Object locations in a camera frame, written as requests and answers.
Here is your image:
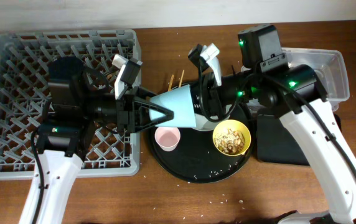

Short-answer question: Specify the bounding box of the light grey plate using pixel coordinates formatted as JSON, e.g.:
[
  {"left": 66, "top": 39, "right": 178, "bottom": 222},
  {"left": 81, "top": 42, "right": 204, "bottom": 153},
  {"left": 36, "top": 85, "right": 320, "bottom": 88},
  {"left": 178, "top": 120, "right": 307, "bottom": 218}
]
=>
[{"left": 194, "top": 104, "right": 218, "bottom": 131}]

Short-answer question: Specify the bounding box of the pink cup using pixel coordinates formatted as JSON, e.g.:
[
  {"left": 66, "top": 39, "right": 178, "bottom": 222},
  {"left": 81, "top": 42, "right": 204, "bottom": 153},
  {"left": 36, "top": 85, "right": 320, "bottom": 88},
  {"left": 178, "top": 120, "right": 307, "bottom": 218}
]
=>
[{"left": 154, "top": 127, "right": 180, "bottom": 152}]

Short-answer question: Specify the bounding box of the blue cup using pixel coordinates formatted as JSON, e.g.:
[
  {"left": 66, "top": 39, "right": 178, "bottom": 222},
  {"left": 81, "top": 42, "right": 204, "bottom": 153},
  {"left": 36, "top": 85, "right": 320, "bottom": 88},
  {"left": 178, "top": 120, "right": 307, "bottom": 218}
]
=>
[{"left": 150, "top": 85, "right": 196, "bottom": 128}]

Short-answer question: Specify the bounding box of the yellow bowl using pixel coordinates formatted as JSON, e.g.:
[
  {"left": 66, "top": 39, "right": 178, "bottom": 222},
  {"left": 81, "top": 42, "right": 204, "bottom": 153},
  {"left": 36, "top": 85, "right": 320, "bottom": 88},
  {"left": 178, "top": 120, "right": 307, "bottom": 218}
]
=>
[{"left": 212, "top": 119, "right": 252, "bottom": 157}]

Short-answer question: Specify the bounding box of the wooden chopstick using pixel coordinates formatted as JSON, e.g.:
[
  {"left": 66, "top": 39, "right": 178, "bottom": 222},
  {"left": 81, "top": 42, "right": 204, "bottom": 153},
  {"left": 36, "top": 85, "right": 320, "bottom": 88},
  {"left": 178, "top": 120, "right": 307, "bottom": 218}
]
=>
[
  {"left": 167, "top": 74, "right": 175, "bottom": 91},
  {"left": 178, "top": 70, "right": 185, "bottom": 88}
]

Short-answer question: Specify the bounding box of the food scraps and rice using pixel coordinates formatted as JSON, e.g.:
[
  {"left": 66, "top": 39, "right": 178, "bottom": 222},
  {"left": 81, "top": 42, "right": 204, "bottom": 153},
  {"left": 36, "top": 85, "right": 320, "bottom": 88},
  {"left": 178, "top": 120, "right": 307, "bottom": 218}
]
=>
[{"left": 213, "top": 128, "right": 245, "bottom": 155}]

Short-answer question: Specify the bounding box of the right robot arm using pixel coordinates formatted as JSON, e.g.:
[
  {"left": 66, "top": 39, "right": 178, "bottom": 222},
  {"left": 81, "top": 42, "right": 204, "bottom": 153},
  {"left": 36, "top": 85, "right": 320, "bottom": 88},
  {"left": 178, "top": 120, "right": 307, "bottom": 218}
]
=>
[{"left": 188, "top": 24, "right": 356, "bottom": 223}]

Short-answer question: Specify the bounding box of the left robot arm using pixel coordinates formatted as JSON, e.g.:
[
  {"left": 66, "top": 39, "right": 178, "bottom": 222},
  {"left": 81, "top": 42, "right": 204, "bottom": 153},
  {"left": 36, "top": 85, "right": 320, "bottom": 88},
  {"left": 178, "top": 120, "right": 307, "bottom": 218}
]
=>
[{"left": 19, "top": 54, "right": 174, "bottom": 223}]

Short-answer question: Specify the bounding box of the black rectangular waste tray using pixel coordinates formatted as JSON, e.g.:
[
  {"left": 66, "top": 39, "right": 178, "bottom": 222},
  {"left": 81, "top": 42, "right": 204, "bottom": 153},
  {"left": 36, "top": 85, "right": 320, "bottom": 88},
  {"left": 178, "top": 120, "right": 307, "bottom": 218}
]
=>
[{"left": 255, "top": 111, "right": 342, "bottom": 166}]

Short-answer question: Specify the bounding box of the grey plastic dishwasher rack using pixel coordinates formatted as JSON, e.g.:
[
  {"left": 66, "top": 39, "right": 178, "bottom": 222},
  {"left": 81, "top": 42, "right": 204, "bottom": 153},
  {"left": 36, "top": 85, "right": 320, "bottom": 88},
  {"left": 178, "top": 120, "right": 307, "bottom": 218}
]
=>
[{"left": 0, "top": 29, "right": 141, "bottom": 180}]

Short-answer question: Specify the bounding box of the clear plastic waste bin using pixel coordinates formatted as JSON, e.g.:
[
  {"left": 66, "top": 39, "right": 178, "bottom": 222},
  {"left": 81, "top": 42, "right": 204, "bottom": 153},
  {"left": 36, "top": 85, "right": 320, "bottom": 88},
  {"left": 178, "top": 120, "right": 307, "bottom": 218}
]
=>
[{"left": 283, "top": 47, "right": 350, "bottom": 111}]

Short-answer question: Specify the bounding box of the round black serving tray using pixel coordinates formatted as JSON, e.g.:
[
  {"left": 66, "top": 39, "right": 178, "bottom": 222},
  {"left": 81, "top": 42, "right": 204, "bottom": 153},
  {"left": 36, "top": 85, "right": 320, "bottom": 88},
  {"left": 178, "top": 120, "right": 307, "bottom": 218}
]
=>
[{"left": 147, "top": 102, "right": 255, "bottom": 184}]

